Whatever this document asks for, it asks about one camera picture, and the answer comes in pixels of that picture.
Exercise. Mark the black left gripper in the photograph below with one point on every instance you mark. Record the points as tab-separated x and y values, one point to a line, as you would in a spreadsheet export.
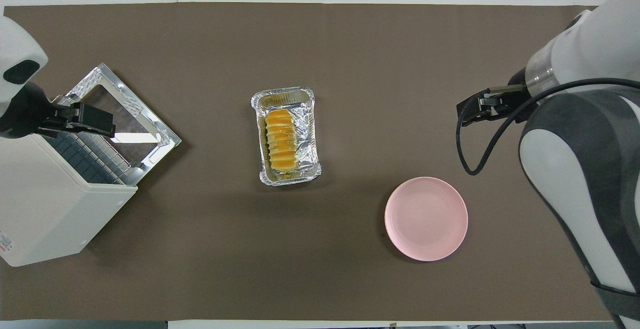
20	114

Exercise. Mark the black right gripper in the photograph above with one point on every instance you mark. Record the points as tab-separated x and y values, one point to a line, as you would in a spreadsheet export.
522	96

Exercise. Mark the aluminium foil tray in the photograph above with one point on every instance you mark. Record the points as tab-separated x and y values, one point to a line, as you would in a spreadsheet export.
307	134

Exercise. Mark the striped yellow bread roll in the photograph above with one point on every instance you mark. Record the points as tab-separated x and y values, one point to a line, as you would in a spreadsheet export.
281	141

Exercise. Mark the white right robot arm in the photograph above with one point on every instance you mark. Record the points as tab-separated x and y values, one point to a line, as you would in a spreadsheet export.
575	169

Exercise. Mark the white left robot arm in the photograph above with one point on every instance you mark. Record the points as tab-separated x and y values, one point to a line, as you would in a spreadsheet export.
17	44

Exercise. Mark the metal oven rack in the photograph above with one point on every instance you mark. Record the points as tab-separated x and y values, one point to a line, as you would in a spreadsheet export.
95	156

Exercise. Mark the glass oven door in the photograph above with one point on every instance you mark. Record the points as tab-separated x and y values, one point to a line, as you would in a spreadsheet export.
155	131

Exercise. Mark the cream toaster oven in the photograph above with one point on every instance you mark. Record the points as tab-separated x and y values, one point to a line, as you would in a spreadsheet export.
45	219

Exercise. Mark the pink round plate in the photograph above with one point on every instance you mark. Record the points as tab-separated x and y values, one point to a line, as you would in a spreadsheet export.
426	219

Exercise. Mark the brown table mat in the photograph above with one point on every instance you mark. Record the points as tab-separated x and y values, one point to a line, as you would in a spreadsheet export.
280	249

